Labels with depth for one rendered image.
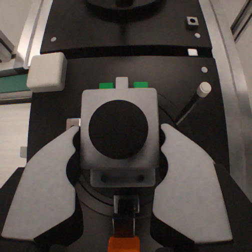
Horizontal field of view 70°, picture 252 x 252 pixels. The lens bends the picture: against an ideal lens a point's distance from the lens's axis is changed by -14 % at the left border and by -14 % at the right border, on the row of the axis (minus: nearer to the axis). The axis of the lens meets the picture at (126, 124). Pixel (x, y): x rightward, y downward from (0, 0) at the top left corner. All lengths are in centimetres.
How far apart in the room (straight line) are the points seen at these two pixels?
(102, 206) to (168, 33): 23
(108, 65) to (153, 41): 7
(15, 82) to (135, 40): 18
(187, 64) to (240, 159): 14
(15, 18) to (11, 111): 29
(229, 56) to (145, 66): 13
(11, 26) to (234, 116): 51
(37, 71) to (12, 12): 36
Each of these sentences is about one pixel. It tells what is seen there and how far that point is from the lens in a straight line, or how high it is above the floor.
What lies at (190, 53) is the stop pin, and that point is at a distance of 28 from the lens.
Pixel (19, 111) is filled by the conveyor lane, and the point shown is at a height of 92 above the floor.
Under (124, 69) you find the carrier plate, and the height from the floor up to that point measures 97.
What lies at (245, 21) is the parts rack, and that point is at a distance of 38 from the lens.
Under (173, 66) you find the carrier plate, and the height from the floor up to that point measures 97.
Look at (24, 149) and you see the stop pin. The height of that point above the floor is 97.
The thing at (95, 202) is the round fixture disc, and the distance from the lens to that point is 21.
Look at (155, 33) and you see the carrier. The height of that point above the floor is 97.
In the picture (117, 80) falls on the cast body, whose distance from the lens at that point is 16.
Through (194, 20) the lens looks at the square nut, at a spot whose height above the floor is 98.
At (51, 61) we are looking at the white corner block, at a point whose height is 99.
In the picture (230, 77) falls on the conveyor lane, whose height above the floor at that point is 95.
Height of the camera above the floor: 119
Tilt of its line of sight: 77 degrees down
